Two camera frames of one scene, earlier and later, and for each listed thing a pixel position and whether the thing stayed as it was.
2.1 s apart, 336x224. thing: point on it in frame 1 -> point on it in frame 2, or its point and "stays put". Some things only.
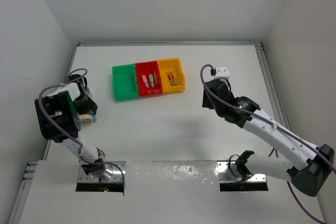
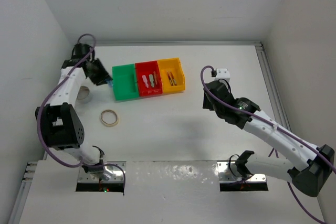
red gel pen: (173, 78) stays put
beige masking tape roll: (85, 118) -> (105, 124)
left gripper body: (84, 104) -> (99, 74)
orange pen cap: (154, 73) stays put
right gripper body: (207, 103) stays put
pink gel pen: (170, 78) stays put
